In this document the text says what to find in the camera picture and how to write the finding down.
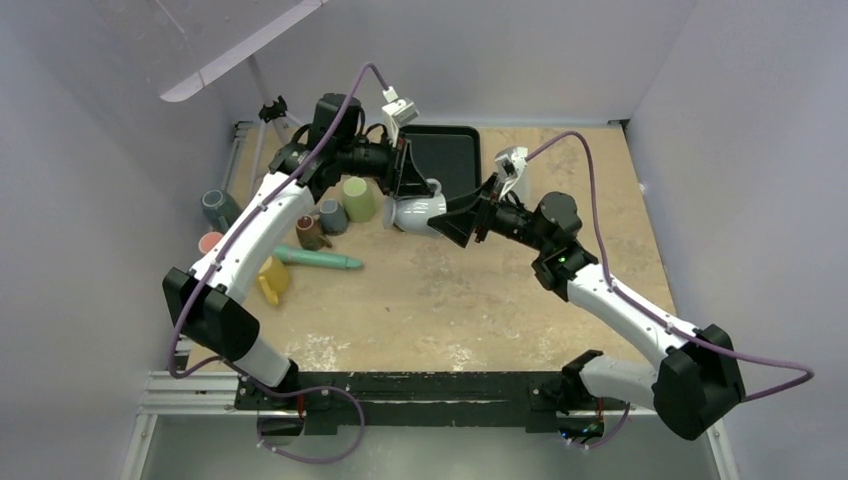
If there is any purple cable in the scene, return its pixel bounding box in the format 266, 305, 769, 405
523, 130, 815, 403
166, 62, 392, 380

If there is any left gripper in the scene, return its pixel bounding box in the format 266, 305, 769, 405
337, 130, 434, 198

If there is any pink cup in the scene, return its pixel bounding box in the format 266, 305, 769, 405
197, 231, 223, 256

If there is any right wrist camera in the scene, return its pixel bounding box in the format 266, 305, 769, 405
495, 146, 530, 201

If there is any blue patterned mug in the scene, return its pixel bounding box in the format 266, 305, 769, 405
318, 199, 349, 236

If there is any green cup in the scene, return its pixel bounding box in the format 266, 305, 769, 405
342, 177, 377, 223

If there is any dark teal mug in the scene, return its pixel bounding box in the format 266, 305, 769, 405
200, 189, 242, 233

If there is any black tray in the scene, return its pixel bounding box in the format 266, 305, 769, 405
401, 125, 482, 199

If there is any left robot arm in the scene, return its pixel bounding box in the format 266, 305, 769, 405
163, 88, 433, 409

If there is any teal cylinder toy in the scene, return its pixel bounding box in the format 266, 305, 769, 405
273, 245, 364, 270

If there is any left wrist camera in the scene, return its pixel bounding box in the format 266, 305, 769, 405
382, 86, 419, 146

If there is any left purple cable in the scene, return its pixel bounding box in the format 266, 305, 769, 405
166, 62, 392, 380

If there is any white mug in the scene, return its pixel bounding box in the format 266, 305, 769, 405
382, 178, 447, 238

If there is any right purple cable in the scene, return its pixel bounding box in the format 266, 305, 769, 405
523, 130, 815, 403

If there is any yellow mug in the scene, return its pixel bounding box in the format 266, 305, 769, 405
256, 257, 291, 307

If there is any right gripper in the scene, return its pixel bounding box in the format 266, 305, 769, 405
427, 173, 550, 253

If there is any brown mug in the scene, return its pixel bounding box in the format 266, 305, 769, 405
295, 215, 333, 251

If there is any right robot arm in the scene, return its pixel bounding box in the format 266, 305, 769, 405
427, 176, 746, 440

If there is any aluminium rail frame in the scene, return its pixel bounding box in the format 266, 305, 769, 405
122, 372, 739, 479

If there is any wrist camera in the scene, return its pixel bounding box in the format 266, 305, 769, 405
382, 86, 419, 146
495, 146, 530, 201

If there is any tripod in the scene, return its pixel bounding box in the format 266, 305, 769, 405
247, 55, 303, 193

